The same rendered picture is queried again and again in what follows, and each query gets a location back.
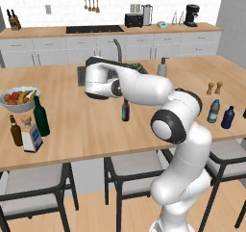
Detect brown bottle with teal label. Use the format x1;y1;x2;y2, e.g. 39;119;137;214
121;98;131;122

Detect dark green sponge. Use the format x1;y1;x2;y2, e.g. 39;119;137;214
123;62;144;74

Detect dark island sink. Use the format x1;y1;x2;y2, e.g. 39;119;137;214
76;56;149;88

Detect grey soap dispenser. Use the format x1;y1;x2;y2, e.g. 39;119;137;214
156;56;170;78

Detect black stool with grey seat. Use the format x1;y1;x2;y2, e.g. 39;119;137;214
0;163;80;232
103;148;176;232
197;139;246;232

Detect grey sink tap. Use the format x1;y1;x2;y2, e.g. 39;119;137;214
112;38;124;64

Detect dark green glass bottle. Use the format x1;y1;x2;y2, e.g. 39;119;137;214
33;95;51;138

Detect black hob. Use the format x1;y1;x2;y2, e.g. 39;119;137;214
65;24;126;35

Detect wooden shaker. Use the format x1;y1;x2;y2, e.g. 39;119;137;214
214;81;224;95
206;82;215;96

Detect black toaster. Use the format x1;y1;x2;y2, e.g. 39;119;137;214
124;13;144;29

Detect clear plastic bottle blue cap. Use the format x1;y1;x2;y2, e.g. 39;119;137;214
207;98;221;124

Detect small teal kitchen scale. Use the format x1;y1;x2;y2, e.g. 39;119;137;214
156;20;168;30

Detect grey base cupboards run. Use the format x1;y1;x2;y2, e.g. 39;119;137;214
0;30;223;69

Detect white and blue carton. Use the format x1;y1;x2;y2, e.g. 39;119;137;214
20;115;44;154

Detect silver kettle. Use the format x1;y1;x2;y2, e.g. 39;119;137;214
140;3;155;27

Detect yellow banana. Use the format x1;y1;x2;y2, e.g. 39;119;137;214
17;90;37;105

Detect dark blue plastic bottle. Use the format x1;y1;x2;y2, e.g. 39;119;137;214
220;105;236;130

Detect white fruit bowl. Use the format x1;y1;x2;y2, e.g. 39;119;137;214
0;86;41;114

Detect brown glass bottle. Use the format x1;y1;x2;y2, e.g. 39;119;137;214
9;114;24;147

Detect black coffee machine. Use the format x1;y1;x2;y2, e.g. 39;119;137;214
183;4;201;28

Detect wooden knife block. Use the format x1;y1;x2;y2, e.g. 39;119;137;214
6;9;23;32

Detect grey double wall outlet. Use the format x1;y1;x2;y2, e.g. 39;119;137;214
129;3;142;14

